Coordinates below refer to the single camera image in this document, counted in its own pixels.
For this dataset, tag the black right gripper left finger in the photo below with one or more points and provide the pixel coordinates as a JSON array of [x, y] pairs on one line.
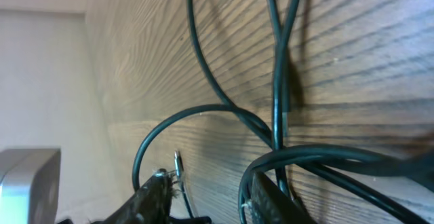
[[150, 204]]

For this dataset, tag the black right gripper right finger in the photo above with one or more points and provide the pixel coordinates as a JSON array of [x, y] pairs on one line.
[[268, 204]]

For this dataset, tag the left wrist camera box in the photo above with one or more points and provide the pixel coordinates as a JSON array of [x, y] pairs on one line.
[[30, 181]]

